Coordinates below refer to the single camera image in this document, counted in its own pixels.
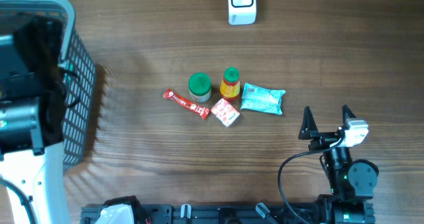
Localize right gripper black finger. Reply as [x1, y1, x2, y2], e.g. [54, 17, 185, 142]
[298, 106, 319, 140]
[342, 105, 357, 125]

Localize teal wet wipes pack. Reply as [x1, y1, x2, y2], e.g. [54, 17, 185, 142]
[240, 83, 286, 115]

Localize red white small box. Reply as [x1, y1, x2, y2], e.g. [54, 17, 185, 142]
[211, 98, 240, 127]

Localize red chilli sauce bottle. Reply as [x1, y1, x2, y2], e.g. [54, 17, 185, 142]
[219, 67, 240, 102]

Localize red sauce sachet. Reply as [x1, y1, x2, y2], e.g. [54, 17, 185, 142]
[163, 89, 210, 120]

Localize green lid jar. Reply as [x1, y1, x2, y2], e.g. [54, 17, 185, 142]
[188, 72, 211, 102]

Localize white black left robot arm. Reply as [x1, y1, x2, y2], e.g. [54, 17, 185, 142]
[1, 13, 97, 223]

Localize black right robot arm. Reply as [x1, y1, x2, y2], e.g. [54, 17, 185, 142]
[299, 105, 379, 223]

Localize white barcode scanner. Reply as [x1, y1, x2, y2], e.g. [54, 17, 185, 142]
[228, 0, 257, 26]

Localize grey plastic shopping basket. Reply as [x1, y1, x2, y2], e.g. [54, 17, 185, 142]
[1, 0, 97, 170]

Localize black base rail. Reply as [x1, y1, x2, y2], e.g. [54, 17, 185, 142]
[80, 202, 376, 224]

